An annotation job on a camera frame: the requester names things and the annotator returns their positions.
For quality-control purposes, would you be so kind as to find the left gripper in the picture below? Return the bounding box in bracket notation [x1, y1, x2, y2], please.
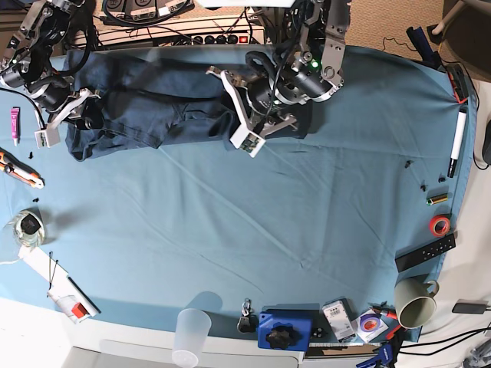
[206, 67, 298, 140]

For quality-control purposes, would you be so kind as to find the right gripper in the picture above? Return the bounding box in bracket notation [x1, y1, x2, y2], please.
[28, 82, 104, 130]

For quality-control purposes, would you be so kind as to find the dark blue T-shirt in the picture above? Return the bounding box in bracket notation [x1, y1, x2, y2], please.
[61, 48, 314, 163]

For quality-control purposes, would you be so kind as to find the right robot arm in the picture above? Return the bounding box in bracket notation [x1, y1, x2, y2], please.
[1, 1, 104, 130]

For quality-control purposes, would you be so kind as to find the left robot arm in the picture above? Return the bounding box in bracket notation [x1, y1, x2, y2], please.
[229, 1, 351, 139]

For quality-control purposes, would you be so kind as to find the purple glue tube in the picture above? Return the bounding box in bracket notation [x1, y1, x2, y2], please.
[11, 107, 20, 146]

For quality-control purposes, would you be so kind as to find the orange utility knife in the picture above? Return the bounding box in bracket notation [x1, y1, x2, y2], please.
[1, 149, 44, 189]

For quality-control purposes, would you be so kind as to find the clear tape roll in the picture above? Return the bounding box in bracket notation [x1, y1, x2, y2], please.
[5, 209, 45, 248]

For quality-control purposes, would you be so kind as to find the light blue table cloth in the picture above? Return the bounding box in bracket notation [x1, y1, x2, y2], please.
[1, 47, 476, 337]

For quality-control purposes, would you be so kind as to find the white paper sheet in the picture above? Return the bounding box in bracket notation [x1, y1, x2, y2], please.
[20, 247, 101, 317]

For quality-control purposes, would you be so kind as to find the white red tube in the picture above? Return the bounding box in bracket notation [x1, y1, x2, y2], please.
[47, 289, 91, 324]

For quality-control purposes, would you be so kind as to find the orange black clamp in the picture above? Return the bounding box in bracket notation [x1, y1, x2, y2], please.
[447, 64, 469, 104]

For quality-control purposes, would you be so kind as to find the white marker pen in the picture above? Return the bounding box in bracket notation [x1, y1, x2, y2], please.
[447, 110, 466, 178]

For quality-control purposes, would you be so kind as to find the yellow green battery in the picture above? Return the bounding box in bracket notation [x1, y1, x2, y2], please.
[426, 193, 449, 206]

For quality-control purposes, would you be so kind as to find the red tape roll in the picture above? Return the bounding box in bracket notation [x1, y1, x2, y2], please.
[429, 215, 451, 237]

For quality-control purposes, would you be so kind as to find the black remote control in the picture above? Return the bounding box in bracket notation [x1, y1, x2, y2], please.
[394, 233, 456, 272]

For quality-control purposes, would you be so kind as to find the white barcode label box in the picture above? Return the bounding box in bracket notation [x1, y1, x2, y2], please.
[322, 300, 356, 343]

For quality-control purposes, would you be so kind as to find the blue plastic box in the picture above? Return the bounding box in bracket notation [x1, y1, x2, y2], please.
[257, 310, 313, 352]

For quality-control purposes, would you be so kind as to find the translucent plastic cup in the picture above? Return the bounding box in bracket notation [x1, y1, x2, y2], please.
[171, 308, 212, 368]

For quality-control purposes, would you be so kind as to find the purple orange disc packet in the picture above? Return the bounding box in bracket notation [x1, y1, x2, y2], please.
[353, 309, 388, 343]

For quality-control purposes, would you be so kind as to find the grey green mug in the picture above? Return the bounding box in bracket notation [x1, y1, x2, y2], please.
[394, 278, 440, 329]

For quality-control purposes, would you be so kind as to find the black power adapter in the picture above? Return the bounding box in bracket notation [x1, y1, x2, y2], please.
[452, 301, 490, 314]

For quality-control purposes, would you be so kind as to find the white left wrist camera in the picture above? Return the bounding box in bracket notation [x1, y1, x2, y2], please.
[229, 125, 265, 158]

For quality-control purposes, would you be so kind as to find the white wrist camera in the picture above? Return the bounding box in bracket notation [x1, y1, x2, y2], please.
[229, 125, 265, 158]
[35, 128, 61, 149]

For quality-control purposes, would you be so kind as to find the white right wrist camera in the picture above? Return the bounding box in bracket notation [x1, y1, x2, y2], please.
[35, 128, 61, 149]

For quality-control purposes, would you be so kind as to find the black keychain with chain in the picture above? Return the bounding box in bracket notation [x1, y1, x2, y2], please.
[237, 309, 258, 334]

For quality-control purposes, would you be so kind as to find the blue clamp handle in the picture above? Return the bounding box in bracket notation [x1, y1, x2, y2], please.
[356, 343, 400, 368]

